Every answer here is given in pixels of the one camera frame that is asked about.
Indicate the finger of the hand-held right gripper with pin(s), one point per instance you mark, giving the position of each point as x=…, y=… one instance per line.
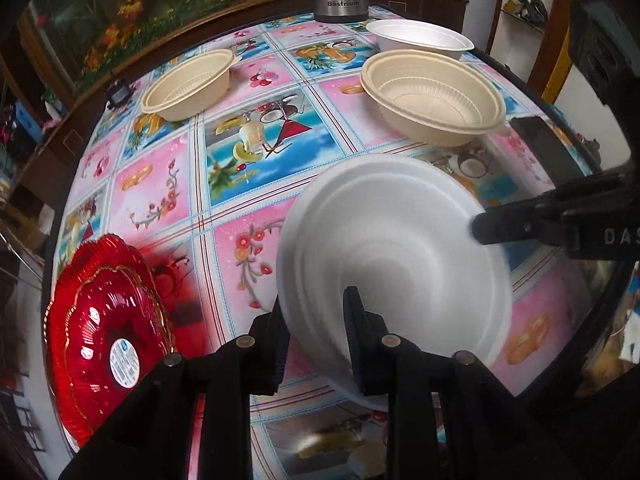
x=515, y=222

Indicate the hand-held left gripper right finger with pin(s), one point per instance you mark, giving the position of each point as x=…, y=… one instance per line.
x=356, y=350

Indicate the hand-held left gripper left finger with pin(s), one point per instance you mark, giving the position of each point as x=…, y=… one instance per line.
x=281, y=360

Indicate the red glass plate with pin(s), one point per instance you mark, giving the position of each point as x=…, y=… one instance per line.
x=90, y=320

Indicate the black phone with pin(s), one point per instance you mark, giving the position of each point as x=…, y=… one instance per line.
x=537, y=132

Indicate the black rimmed table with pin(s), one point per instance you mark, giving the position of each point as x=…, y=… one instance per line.
x=582, y=350

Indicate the printed floral tablecloth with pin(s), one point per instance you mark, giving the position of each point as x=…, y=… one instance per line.
x=240, y=240

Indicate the beige plastic bowl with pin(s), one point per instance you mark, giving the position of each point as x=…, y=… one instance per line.
x=185, y=85
x=430, y=95

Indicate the small white foam bowl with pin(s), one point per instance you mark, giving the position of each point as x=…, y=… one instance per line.
x=420, y=35

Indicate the shoe shelf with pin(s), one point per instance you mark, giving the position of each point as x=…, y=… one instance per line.
x=525, y=12

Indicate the small black device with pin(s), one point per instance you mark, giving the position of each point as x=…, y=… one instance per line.
x=118, y=94

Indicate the artificial flower glass panel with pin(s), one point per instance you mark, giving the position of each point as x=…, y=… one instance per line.
x=125, y=5

